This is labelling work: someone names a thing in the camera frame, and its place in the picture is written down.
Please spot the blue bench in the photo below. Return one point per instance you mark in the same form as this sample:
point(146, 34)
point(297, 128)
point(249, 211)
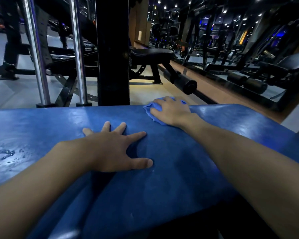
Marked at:
point(177, 176)

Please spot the black workout bench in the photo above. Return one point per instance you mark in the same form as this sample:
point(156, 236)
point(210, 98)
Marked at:
point(152, 54)

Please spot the chrome guide rod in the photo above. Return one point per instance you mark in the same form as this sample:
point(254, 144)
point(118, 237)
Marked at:
point(78, 59)
point(37, 59)

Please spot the person's left forearm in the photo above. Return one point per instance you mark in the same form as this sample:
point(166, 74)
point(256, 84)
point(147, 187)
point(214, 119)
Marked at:
point(32, 191)

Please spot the black roller pad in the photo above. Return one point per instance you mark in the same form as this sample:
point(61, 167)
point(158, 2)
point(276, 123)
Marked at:
point(182, 83)

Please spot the black framed wall mirror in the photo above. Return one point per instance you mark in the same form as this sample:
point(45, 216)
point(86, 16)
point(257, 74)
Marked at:
point(239, 42)

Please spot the black gym machine frame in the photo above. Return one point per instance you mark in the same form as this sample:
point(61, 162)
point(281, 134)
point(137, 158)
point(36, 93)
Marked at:
point(59, 67)

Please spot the person's right hand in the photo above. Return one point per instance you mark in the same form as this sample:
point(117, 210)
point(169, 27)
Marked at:
point(175, 113)

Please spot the blue microfibre cloth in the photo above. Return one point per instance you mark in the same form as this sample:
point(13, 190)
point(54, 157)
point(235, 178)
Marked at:
point(152, 107)

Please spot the person's left hand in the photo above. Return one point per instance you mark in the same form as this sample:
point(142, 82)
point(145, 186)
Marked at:
point(109, 151)

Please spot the person's right forearm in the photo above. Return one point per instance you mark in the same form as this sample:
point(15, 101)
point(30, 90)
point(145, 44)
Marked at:
point(259, 171)

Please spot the black machine upright column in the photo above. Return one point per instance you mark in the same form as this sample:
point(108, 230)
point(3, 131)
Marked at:
point(112, 52)

